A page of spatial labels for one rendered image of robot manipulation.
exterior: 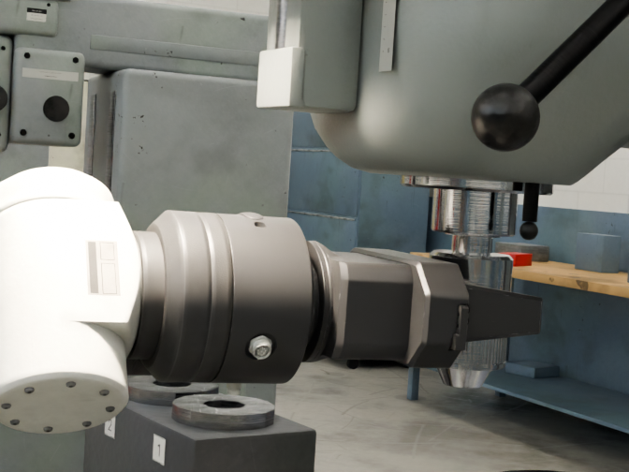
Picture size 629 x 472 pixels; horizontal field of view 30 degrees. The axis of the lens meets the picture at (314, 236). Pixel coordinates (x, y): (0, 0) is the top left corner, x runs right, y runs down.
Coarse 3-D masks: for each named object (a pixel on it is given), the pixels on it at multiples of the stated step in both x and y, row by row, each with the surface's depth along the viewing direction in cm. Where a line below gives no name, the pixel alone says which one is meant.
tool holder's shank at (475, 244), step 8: (456, 240) 66; (464, 240) 65; (472, 240) 65; (480, 240) 65; (488, 240) 65; (456, 248) 66; (464, 248) 65; (472, 248) 65; (480, 248) 65; (488, 248) 65
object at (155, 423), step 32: (128, 384) 109; (160, 384) 112; (192, 384) 111; (128, 416) 104; (160, 416) 102; (192, 416) 98; (224, 416) 98; (256, 416) 99; (96, 448) 110; (128, 448) 104; (160, 448) 99; (192, 448) 94; (224, 448) 96; (256, 448) 97; (288, 448) 99
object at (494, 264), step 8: (432, 256) 66; (440, 256) 65; (448, 256) 64; (456, 256) 64; (464, 256) 64; (472, 256) 64; (480, 256) 64; (488, 256) 64; (496, 256) 65; (504, 256) 65; (464, 264) 64; (472, 264) 64; (480, 264) 64; (488, 264) 64; (496, 264) 64; (504, 264) 64; (512, 264) 65; (464, 272) 64; (472, 272) 64; (480, 272) 64; (488, 272) 64; (496, 272) 64; (504, 272) 65; (512, 272) 66
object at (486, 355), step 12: (468, 276) 64; (480, 276) 64; (492, 276) 64; (504, 276) 65; (504, 288) 65; (468, 348) 64; (480, 348) 64; (492, 348) 65; (504, 348) 65; (456, 360) 64; (468, 360) 64; (480, 360) 64; (492, 360) 65; (504, 360) 66
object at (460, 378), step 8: (440, 368) 66; (448, 368) 65; (440, 376) 66; (448, 376) 66; (456, 376) 65; (464, 376) 65; (472, 376) 65; (480, 376) 65; (448, 384) 66; (456, 384) 66; (464, 384) 65; (472, 384) 65; (480, 384) 66
